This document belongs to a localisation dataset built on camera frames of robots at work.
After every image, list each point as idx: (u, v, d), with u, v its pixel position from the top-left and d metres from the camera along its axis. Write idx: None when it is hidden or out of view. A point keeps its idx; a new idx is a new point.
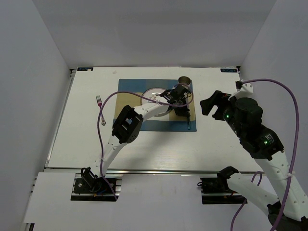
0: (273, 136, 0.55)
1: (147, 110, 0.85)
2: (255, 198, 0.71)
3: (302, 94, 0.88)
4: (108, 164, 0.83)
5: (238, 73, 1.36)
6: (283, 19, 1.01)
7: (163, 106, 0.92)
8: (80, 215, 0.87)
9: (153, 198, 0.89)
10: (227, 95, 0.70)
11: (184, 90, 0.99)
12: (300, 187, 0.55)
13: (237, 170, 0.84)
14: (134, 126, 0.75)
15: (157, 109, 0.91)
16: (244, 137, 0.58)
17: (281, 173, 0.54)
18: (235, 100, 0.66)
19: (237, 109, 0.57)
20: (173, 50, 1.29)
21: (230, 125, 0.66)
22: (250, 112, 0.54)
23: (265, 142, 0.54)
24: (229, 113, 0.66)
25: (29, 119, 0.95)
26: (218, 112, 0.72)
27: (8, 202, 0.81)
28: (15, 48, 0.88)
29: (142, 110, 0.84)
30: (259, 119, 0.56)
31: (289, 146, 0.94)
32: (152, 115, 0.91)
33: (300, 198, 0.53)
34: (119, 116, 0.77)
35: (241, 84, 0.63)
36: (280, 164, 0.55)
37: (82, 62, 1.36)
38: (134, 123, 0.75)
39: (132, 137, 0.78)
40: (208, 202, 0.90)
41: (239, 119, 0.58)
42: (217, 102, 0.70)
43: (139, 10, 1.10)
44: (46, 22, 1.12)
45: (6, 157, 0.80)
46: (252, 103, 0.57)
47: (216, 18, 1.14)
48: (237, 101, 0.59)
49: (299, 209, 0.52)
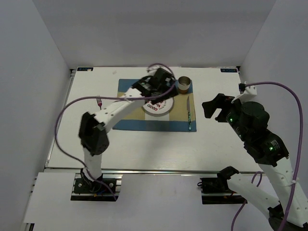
0: (278, 142, 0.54)
1: (111, 114, 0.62)
2: (256, 200, 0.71)
3: (302, 95, 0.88)
4: (96, 170, 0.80)
5: (238, 73, 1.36)
6: (283, 19, 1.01)
7: (136, 103, 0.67)
8: (80, 215, 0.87)
9: (154, 199, 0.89)
10: (229, 97, 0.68)
11: (164, 75, 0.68)
12: (302, 193, 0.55)
13: (237, 170, 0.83)
14: (96, 138, 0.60)
15: (128, 109, 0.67)
16: (249, 142, 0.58)
17: (285, 180, 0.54)
18: (238, 103, 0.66)
19: (243, 113, 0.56)
20: (173, 50, 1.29)
21: (234, 129, 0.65)
22: (256, 118, 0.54)
23: (270, 148, 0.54)
24: (233, 117, 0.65)
25: (29, 119, 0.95)
26: (222, 115, 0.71)
27: (8, 202, 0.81)
28: (14, 48, 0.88)
29: (106, 115, 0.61)
30: (264, 124, 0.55)
31: (289, 147, 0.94)
32: (122, 116, 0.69)
33: (302, 204, 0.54)
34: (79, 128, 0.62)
35: (245, 87, 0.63)
36: (285, 171, 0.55)
37: (82, 62, 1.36)
38: (94, 136, 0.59)
39: (101, 147, 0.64)
40: (208, 202, 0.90)
41: (244, 123, 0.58)
42: (219, 105, 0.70)
43: (139, 10, 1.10)
44: (46, 21, 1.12)
45: (6, 158, 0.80)
46: (258, 107, 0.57)
47: (216, 18, 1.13)
48: (243, 106, 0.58)
49: (301, 215, 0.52)
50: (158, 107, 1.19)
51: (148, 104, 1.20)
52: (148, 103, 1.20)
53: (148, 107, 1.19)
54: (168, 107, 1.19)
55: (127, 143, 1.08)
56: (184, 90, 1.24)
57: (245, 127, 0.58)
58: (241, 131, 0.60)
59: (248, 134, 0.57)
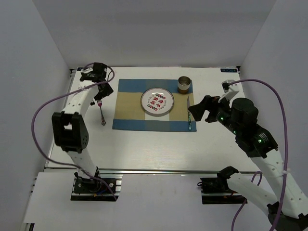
0: (266, 135, 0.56)
1: (79, 104, 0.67)
2: (255, 198, 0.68)
3: (302, 94, 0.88)
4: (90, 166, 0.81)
5: (238, 73, 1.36)
6: (283, 19, 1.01)
7: (94, 88, 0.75)
8: (80, 215, 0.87)
9: (154, 199, 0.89)
10: (216, 97, 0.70)
11: (103, 65, 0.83)
12: (295, 184, 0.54)
13: (238, 170, 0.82)
14: (77, 130, 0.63)
15: (90, 96, 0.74)
16: (240, 136, 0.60)
17: (277, 171, 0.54)
18: (225, 102, 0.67)
19: (234, 109, 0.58)
20: (173, 49, 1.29)
21: (226, 127, 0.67)
22: (245, 113, 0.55)
23: (259, 141, 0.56)
24: (223, 116, 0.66)
25: (29, 119, 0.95)
26: (211, 117, 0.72)
27: (8, 202, 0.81)
28: (14, 48, 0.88)
29: (74, 107, 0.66)
30: (254, 118, 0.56)
31: (289, 146, 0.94)
32: (88, 106, 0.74)
33: (296, 194, 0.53)
34: (55, 132, 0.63)
35: (227, 85, 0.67)
36: (275, 162, 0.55)
37: (82, 62, 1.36)
38: (75, 128, 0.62)
39: (84, 139, 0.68)
40: (208, 202, 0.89)
41: (236, 119, 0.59)
42: (208, 106, 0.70)
43: (139, 10, 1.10)
44: (46, 22, 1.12)
45: (6, 157, 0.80)
46: (247, 103, 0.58)
47: (216, 18, 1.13)
48: (233, 101, 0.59)
49: (296, 205, 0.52)
50: (158, 107, 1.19)
51: (148, 104, 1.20)
52: (148, 103, 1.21)
53: (148, 107, 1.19)
54: (168, 107, 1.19)
55: (127, 143, 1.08)
56: (184, 90, 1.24)
57: (236, 122, 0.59)
58: (234, 126, 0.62)
59: (239, 128, 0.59)
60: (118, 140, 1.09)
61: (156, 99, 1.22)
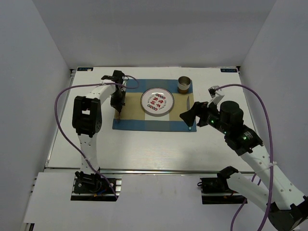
0: (251, 133, 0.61)
1: (98, 93, 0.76)
2: (256, 197, 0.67)
3: (302, 94, 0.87)
4: (94, 160, 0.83)
5: (238, 73, 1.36)
6: (283, 19, 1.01)
7: (111, 87, 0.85)
8: (79, 216, 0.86)
9: (153, 198, 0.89)
10: (205, 103, 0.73)
11: (121, 73, 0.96)
12: (283, 175, 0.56)
13: (238, 170, 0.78)
14: (94, 113, 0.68)
15: (108, 91, 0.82)
16: (228, 135, 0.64)
17: (263, 164, 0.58)
18: (214, 106, 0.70)
19: (222, 111, 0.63)
20: (173, 50, 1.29)
21: (217, 129, 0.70)
22: (231, 114, 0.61)
23: (244, 138, 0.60)
24: (213, 119, 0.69)
25: (29, 118, 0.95)
26: (202, 121, 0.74)
27: (9, 201, 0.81)
28: (15, 49, 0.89)
29: (94, 95, 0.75)
30: (240, 119, 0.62)
31: (287, 146, 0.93)
32: (105, 100, 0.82)
33: (286, 186, 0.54)
34: (75, 111, 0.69)
35: (214, 91, 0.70)
36: (261, 156, 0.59)
37: (82, 62, 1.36)
38: (93, 110, 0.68)
39: (98, 124, 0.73)
40: (208, 202, 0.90)
41: (224, 120, 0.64)
42: (198, 112, 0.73)
43: (138, 10, 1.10)
44: (46, 22, 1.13)
45: (6, 157, 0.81)
46: (234, 105, 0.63)
47: (215, 18, 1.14)
48: (221, 105, 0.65)
49: (286, 196, 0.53)
50: (158, 107, 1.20)
51: (148, 104, 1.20)
52: (148, 104, 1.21)
53: (148, 107, 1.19)
54: (168, 107, 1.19)
55: (127, 143, 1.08)
56: (184, 91, 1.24)
57: (224, 122, 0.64)
58: (223, 127, 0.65)
59: (227, 128, 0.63)
60: (118, 140, 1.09)
61: (156, 99, 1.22)
